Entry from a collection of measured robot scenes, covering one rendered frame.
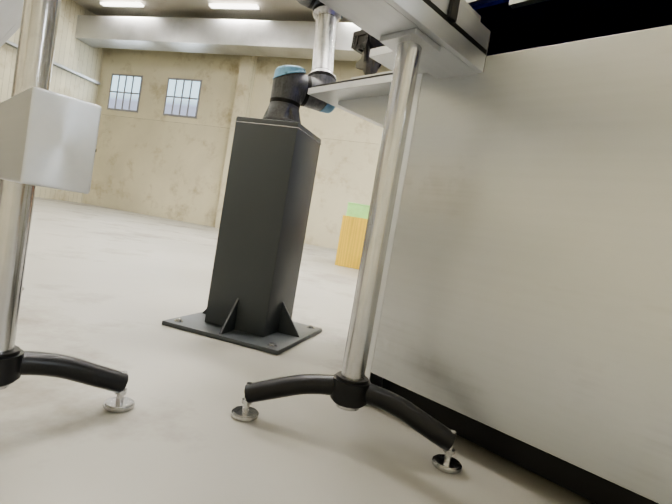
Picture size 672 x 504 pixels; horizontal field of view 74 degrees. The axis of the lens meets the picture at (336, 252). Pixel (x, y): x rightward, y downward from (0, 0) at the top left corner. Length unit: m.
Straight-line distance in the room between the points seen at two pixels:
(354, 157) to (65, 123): 9.97
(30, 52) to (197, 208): 11.27
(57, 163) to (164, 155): 12.25
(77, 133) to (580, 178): 0.84
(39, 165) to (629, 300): 0.92
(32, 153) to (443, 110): 0.84
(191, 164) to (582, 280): 11.78
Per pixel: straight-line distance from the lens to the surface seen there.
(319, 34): 1.96
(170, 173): 12.72
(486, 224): 1.02
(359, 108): 1.47
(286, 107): 1.75
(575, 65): 1.05
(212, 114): 12.34
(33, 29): 0.94
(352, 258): 5.64
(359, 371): 0.95
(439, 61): 1.09
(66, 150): 0.69
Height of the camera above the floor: 0.44
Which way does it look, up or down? 3 degrees down
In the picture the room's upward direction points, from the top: 10 degrees clockwise
